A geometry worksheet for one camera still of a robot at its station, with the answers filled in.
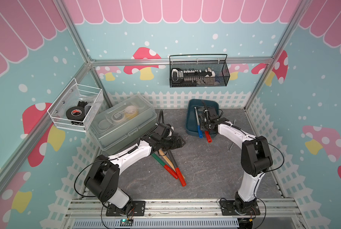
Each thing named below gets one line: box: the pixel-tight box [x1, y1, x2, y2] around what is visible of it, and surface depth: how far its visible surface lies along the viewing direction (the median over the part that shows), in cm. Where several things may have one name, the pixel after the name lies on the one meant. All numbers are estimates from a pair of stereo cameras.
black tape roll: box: [65, 105, 86, 122], surface depth 71 cm
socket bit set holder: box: [171, 68, 214, 84], surface depth 90 cm
